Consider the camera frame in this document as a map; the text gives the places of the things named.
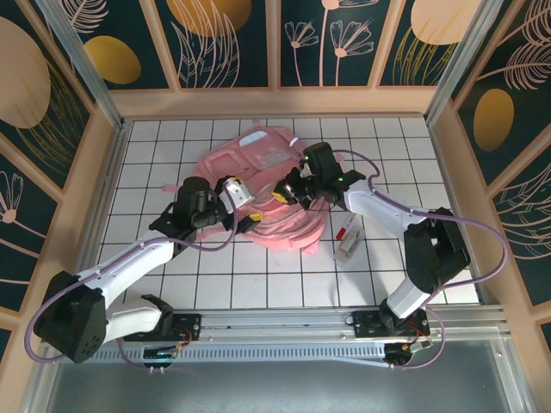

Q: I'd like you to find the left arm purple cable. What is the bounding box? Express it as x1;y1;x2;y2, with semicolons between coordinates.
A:
25;188;243;372

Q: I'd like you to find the pink school backpack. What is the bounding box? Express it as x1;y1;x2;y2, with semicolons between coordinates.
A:
161;120;331;259

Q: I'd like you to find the aluminium frame post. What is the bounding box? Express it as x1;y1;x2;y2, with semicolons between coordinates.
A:
424;0;500;126
36;0;126;133

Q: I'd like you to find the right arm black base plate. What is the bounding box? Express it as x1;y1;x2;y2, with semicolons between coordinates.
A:
351;309;431;341

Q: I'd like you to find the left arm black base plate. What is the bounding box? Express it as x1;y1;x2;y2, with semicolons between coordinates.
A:
123;312;202;343

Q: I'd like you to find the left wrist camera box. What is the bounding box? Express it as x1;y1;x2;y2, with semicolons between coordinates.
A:
219;178;254;208

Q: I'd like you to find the white red-capped glue stick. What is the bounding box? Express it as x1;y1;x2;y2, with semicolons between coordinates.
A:
337;214;361;240

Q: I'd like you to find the grey metal sheet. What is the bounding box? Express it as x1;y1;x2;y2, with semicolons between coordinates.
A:
25;361;535;413

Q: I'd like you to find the aluminium side rail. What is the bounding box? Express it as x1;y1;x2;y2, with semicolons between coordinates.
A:
68;122;130;311
430;123;492;303

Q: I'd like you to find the aluminium mounting rail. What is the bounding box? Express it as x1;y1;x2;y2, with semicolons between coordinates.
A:
42;305;511;345

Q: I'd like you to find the slotted grey cable duct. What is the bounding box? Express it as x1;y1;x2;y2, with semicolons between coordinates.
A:
59;343;388;363

